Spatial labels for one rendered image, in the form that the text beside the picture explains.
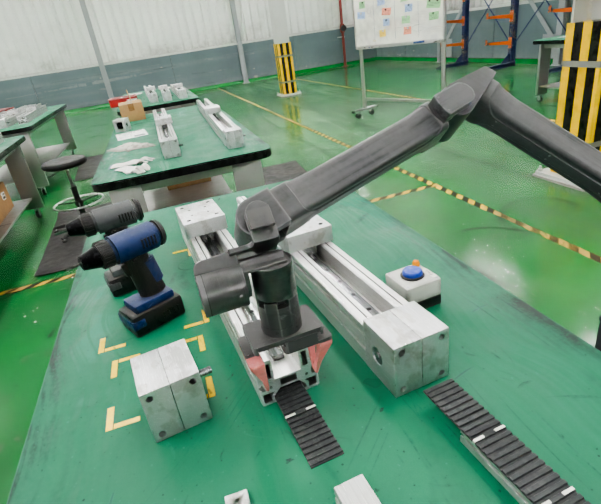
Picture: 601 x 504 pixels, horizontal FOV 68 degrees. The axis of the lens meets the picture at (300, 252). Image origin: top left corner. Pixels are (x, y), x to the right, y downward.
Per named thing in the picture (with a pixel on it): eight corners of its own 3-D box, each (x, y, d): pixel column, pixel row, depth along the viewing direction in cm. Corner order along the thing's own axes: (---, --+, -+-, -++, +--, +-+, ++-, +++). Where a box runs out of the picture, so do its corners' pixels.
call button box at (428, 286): (441, 303, 91) (441, 276, 88) (400, 319, 88) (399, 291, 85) (417, 286, 97) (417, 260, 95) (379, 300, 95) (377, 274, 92)
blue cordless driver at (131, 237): (191, 310, 101) (165, 221, 92) (107, 357, 90) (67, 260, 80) (174, 300, 106) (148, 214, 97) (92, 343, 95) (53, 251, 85)
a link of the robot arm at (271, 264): (296, 255, 56) (282, 239, 61) (244, 270, 55) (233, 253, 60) (303, 301, 60) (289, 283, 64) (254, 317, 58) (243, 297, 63)
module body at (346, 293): (415, 345, 80) (414, 305, 77) (366, 364, 77) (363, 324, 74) (270, 214, 148) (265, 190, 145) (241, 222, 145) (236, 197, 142)
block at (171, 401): (227, 411, 72) (214, 365, 68) (156, 443, 68) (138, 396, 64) (210, 375, 80) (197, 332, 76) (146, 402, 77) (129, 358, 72)
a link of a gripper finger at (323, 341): (277, 368, 70) (268, 318, 66) (319, 353, 72) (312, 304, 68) (293, 396, 64) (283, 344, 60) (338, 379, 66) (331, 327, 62)
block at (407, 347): (460, 369, 73) (462, 322, 69) (396, 398, 70) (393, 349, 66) (426, 340, 81) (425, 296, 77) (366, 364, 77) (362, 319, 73)
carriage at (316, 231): (334, 251, 105) (331, 224, 102) (291, 264, 102) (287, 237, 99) (307, 229, 119) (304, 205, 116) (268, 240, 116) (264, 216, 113)
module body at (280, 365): (319, 384, 75) (313, 343, 71) (263, 407, 72) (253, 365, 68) (214, 229, 143) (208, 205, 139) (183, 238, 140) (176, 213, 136)
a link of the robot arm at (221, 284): (267, 196, 58) (261, 224, 66) (177, 218, 55) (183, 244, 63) (297, 280, 55) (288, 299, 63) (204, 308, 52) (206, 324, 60)
